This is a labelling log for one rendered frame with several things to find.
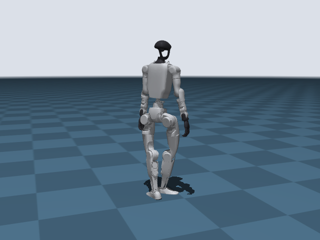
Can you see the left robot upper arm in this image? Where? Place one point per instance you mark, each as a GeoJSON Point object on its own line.
{"type": "Point", "coordinates": [144, 79]}

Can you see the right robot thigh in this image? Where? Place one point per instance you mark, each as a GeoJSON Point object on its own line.
{"type": "Point", "coordinates": [173, 134]}

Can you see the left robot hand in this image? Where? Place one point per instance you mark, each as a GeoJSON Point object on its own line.
{"type": "Point", "coordinates": [140, 125]}

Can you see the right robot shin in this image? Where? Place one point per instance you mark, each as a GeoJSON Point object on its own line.
{"type": "Point", "coordinates": [166, 169]}

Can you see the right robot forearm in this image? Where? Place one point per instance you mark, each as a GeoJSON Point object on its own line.
{"type": "Point", "coordinates": [181, 103]}

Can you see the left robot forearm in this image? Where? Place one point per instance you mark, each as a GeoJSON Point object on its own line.
{"type": "Point", "coordinates": [144, 102]}

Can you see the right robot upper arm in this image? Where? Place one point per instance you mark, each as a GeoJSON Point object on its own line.
{"type": "Point", "coordinates": [175, 71]}

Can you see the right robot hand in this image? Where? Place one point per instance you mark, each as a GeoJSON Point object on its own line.
{"type": "Point", "coordinates": [186, 124]}

